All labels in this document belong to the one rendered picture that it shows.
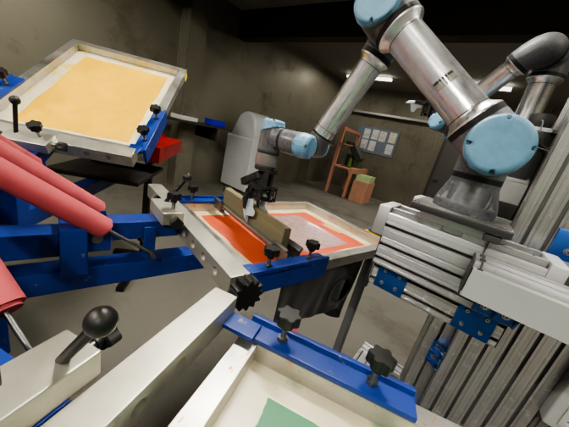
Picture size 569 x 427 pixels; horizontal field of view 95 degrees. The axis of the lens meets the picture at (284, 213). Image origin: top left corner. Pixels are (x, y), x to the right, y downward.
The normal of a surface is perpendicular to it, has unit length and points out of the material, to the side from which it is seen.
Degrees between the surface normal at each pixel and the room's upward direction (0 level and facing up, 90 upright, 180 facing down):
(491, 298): 90
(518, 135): 95
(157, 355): 0
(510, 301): 90
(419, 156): 90
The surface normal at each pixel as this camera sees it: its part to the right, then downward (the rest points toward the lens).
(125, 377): 0.22, -0.93
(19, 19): 0.76, 0.36
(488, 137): -0.47, 0.25
